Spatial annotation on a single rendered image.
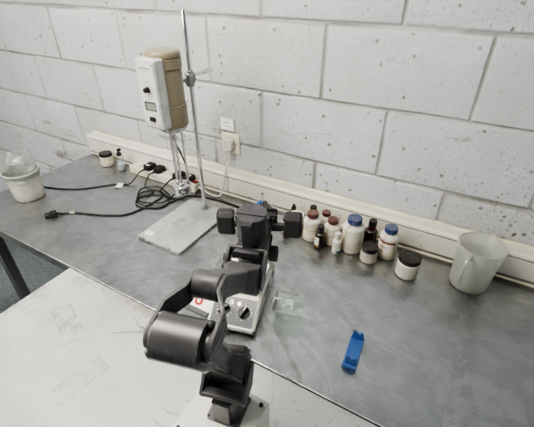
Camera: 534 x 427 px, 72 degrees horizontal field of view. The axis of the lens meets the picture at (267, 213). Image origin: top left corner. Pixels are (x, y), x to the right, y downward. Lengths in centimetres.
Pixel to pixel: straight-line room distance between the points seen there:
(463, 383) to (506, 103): 71
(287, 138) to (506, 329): 89
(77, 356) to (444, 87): 120
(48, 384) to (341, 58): 117
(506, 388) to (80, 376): 100
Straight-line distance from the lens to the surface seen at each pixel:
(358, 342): 102
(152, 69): 113
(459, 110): 119
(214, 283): 48
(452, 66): 117
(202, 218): 143
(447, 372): 105
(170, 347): 44
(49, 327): 119
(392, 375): 100
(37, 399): 105
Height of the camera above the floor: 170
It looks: 33 degrees down
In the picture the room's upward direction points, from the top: straight up
